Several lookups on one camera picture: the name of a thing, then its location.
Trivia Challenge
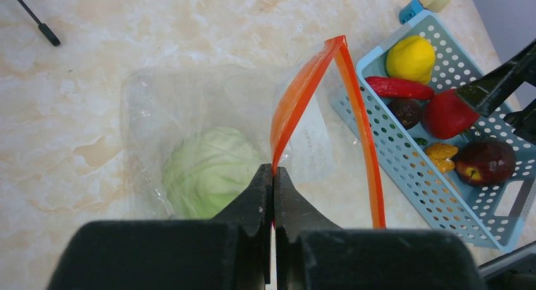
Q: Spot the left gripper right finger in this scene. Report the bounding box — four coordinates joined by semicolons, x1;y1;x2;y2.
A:
274;167;341;289

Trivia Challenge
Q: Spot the red toy chili pepper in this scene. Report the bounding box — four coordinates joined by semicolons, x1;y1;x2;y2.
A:
365;76;435;100

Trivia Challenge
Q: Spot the microphone on black tripod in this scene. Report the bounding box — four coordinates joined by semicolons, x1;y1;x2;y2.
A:
16;0;61;47

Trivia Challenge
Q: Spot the dark red toy apple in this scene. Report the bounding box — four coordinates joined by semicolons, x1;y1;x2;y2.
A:
454;138;516;186

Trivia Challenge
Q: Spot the clear orange-zip bag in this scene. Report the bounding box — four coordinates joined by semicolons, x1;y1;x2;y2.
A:
121;35;386;229

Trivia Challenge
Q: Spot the red toy tomato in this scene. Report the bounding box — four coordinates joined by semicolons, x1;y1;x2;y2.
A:
422;89;480;140

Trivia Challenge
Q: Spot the blue toy block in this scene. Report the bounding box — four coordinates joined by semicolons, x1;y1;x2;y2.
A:
398;0;425;25

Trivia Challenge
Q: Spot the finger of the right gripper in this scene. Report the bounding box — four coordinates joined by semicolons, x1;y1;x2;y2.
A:
503;109;535;145

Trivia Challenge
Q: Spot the yellow toy lemon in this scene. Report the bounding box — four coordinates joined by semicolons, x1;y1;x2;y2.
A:
386;35;436;85

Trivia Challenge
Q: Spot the green toy cabbage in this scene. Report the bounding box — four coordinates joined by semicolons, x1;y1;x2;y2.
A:
162;127;264;219

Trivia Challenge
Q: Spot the green toy cucumber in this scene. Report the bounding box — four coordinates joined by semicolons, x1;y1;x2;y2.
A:
414;138;429;146

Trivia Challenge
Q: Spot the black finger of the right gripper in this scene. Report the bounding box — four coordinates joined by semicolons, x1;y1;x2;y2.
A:
455;40;535;118

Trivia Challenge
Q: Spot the light blue plastic basket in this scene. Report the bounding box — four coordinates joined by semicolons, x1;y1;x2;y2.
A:
356;11;535;252

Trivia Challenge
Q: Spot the dark brown toy mushroom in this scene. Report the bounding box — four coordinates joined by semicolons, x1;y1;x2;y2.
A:
387;99;422;130

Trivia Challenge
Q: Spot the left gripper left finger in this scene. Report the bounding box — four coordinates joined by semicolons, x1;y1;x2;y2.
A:
211;164;273;284

